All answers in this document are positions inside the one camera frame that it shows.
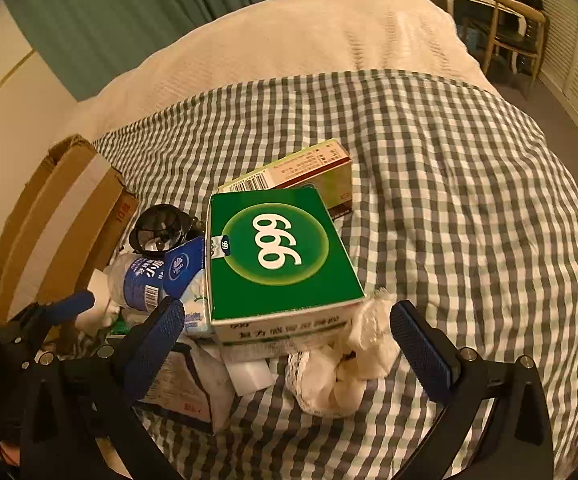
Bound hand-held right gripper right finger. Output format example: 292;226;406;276
390;300;554;480

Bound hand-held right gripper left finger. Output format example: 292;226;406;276
19;296;186;480

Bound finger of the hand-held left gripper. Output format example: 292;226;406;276
0;290;96;361

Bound crushed clear plastic bottle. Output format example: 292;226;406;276
105;252;168;313

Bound white tissue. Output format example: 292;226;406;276
285;290;401;418

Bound brown cardboard box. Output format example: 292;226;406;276
0;134;140;331

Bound green medicine box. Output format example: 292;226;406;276
208;186;366;347

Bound white plastic packet red label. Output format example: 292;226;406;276
136;337;236;435

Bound blue tissue packet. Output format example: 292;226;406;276
163;236;216;337

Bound white foam block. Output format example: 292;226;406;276
224;350;281;397

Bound black round sunglasses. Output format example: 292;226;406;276
130;204;206;257

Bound grey checkered cloth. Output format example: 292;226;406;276
76;67;578;480

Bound beige red medicine box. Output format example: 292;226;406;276
218;139;354;218

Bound green curtain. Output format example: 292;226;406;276
6;0;310;103

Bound cream knitted blanket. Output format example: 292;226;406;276
51;0;500;146

